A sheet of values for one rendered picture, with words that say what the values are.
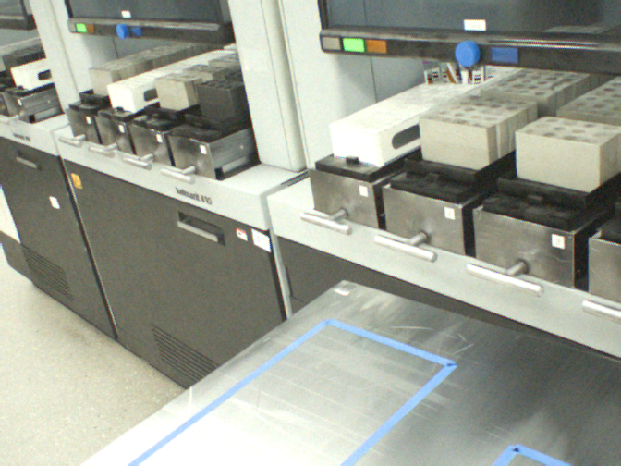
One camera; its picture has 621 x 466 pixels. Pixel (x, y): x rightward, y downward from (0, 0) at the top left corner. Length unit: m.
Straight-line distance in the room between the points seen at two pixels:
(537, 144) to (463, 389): 0.41
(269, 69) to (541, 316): 0.62
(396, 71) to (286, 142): 0.23
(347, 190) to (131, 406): 1.21
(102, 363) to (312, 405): 1.78
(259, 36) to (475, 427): 0.86
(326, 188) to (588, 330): 0.43
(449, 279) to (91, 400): 1.40
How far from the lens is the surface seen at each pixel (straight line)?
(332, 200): 1.13
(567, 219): 0.88
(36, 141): 2.13
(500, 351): 0.66
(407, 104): 1.19
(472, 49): 0.94
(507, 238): 0.93
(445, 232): 0.99
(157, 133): 1.50
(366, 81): 1.22
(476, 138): 1.00
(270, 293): 1.39
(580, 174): 0.93
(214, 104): 1.44
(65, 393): 2.30
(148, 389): 2.19
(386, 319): 0.71
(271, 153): 1.37
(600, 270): 0.88
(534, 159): 0.96
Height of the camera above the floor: 1.20
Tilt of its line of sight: 25 degrees down
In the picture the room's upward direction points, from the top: 10 degrees counter-clockwise
